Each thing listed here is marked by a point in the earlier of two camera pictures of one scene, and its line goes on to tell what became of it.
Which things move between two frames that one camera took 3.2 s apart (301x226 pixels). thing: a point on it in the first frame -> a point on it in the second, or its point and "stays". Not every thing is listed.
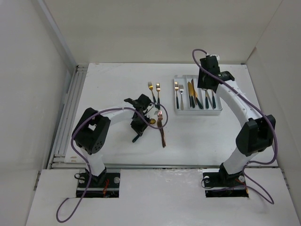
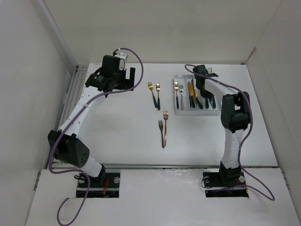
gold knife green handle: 190,92 stays
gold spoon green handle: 206,100 stays
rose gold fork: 160,123 -> 166,115
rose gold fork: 163,138 stays
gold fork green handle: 176,87 stays
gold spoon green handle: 213,100 stays
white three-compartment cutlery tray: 190,100 stays
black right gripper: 201,85 -> 206,94
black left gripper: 139,129 -> 126,83
